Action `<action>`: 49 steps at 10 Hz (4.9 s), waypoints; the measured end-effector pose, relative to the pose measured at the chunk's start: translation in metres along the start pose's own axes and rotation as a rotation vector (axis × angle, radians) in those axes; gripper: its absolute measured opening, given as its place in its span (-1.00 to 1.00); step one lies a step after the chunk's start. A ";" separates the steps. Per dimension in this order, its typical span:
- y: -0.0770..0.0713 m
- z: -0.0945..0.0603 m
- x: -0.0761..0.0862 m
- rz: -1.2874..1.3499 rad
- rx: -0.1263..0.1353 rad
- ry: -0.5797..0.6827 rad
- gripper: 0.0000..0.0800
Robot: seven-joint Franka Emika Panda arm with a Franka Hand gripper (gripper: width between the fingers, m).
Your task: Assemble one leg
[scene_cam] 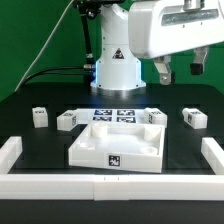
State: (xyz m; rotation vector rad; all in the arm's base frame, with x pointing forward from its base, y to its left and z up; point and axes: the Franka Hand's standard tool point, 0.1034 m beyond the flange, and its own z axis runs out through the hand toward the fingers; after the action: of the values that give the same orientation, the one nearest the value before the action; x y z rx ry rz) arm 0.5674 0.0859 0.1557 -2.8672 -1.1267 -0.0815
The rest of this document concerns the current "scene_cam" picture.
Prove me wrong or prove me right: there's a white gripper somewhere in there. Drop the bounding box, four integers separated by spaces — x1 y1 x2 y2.
128 0 224 85

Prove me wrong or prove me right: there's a white square tabletop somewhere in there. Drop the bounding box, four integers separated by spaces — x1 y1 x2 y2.
68 121 165 173

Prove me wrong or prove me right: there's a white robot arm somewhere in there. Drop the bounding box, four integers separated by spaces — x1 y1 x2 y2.
91 0 224 96

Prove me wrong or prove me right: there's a white sheet with AprilTags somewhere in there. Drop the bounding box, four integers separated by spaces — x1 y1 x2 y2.
74 108 144 124

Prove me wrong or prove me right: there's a white U-shaped obstacle fence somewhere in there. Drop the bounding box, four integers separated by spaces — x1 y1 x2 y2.
0 137 224 201

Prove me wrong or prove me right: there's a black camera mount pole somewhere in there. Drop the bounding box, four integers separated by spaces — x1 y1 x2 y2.
73 0 103 65

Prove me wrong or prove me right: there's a black cable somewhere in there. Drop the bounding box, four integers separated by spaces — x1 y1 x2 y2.
20 66 98 90

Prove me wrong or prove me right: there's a white cable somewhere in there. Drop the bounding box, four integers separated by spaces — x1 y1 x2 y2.
13 0 76 93

